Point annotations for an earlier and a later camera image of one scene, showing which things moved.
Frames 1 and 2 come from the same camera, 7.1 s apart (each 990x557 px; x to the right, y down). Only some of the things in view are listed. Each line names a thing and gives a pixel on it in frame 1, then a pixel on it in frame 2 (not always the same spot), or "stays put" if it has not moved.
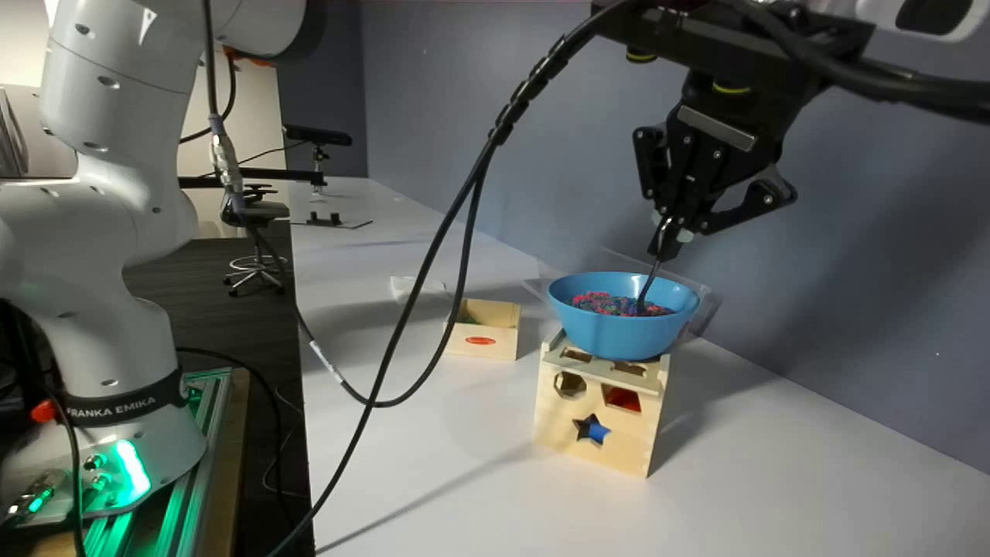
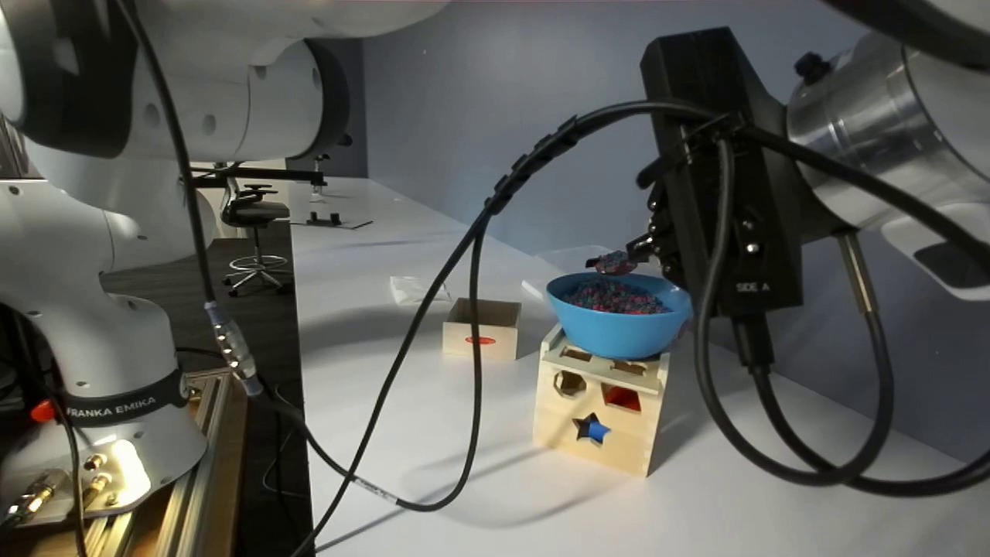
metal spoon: [650, 273] -> [609, 262]
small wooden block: [484, 328] stays put
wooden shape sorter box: [602, 409] stays put
